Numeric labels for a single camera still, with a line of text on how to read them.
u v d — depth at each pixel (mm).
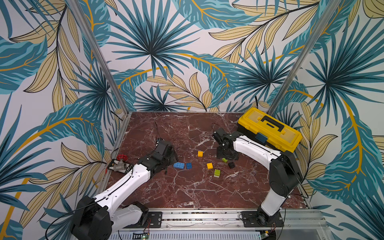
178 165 901
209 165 904
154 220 735
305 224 737
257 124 918
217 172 859
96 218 381
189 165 901
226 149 647
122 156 901
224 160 928
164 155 626
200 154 955
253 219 734
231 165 924
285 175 466
